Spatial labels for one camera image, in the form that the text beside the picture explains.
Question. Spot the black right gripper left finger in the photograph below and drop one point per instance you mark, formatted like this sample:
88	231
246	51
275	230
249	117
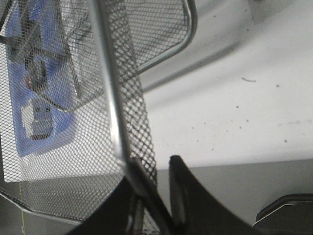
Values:
122	213

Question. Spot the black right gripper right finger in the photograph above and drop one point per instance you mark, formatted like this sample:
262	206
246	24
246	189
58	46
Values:
195	211

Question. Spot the silver mesh tray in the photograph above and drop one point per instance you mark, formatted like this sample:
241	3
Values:
159	29
110	126

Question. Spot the blue plastic tray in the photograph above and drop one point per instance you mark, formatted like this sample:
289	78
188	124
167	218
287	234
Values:
36	25

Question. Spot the white circuit breaker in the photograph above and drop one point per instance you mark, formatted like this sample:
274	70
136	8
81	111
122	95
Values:
37	119

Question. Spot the silver mesh bottom tray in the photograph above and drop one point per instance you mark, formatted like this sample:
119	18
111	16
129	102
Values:
159	29

